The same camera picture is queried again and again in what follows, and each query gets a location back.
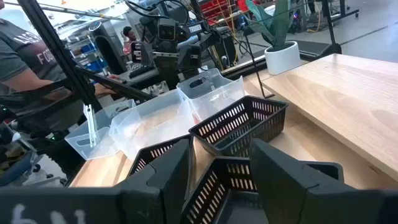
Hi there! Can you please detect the clear plastic basket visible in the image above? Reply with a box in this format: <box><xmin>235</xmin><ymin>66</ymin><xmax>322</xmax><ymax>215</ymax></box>
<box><xmin>175</xmin><ymin>67</ymin><xmax>246</xmax><ymax>122</ymax></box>
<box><xmin>108</xmin><ymin>90</ymin><xmax>200</xmax><ymax>160</ymax></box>
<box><xmin>64</xmin><ymin>98</ymin><xmax>137</xmax><ymax>161</ymax></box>

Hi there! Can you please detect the person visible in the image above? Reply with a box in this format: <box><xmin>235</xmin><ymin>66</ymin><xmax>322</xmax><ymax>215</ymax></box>
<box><xmin>0</xmin><ymin>0</ymin><xmax>122</xmax><ymax>141</ymax></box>
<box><xmin>122</xmin><ymin>26</ymin><xmax>138</xmax><ymax>55</ymax></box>

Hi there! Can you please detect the black aluminium table frame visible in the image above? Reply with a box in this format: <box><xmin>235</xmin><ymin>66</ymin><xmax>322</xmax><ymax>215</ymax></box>
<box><xmin>0</xmin><ymin>0</ymin><xmax>156</xmax><ymax>113</ymax></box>

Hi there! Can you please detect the black arched machine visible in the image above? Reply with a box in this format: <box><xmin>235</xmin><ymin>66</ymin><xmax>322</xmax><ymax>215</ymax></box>
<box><xmin>88</xmin><ymin>20</ymin><xmax>128</xmax><ymax>75</ymax></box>

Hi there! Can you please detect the black slotted plastic basket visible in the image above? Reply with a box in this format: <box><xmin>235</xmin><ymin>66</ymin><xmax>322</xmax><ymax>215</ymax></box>
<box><xmin>188</xmin><ymin>95</ymin><xmax>289</xmax><ymax>158</ymax></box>
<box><xmin>179</xmin><ymin>155</ymin><xmax>345</xmax><ymax>224</ymax></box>
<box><xmin>126</xmin><ymin>134</ymin><xmax>193</xmax><ymax>179</ymax></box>

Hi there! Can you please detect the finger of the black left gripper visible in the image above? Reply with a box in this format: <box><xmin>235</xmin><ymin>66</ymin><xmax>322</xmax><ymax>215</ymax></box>
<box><xmin>181</xmin><ymin>45</ymin><xmax>202</xmax><ymax>79</ymax></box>
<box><xmin>154</xmin><ymin>57</ymin><xmax>181</xmax><ymax>91</ymax></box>

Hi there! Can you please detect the white round plant pot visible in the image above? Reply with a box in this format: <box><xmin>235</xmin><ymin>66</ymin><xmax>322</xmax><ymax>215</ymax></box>
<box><xmin>264</xmin><ymin>40</ymin><xmax>302</xmax><ymax>76</ymax></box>

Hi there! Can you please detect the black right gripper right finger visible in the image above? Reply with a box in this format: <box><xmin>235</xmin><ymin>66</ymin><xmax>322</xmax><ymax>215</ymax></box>
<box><xmin>249</xmin><ymin>138</ymin><xmax>398</xmax><ymax>224</ymax></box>

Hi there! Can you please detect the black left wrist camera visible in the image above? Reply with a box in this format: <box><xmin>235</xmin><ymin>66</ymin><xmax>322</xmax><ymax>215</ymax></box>
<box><xmin>156</xmin><ymin>17</ymin><xmax>178</xmax><ymax>42</ymax></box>

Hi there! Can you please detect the red storage rack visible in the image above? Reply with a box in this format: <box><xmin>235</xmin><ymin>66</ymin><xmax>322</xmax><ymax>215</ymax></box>
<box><xmin>198</xmin><ymin>0</ymin><xmax>249</xmax><ymax>24</ymax></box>

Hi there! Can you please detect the wooden shelf with black frame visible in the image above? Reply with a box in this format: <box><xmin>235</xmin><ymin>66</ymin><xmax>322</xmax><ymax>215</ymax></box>
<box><xmin>244</xmin><ymin>30</ymin><xmax>398</xmax><ymax>183</ymax></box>

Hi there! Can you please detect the green snake plant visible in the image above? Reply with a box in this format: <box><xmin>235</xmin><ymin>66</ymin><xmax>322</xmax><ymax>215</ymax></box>
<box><xmin>244</xmin><ymin>0</ymin><xmax>292</xmax><ymax>52</ymax></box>

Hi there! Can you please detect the person's hand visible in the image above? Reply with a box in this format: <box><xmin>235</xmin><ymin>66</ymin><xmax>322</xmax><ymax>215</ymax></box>
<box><xmin>94</xmin><ymin>73</ymin><xmax>121</xmax><ymax>97</ymax></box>

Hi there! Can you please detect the black hazard-striped floor mat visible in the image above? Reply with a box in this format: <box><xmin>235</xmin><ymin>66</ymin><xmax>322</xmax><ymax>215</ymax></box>
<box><xmin>292</xmin><ymin>39</ymin><xmax>343</xmax><ymax>62</ymax></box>

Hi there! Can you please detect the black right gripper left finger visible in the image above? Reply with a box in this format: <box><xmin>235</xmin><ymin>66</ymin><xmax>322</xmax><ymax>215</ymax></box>
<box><xmin>115</xmin><ymin>138</ymin><xmax>194</xmax><ymax>224</ymax></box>

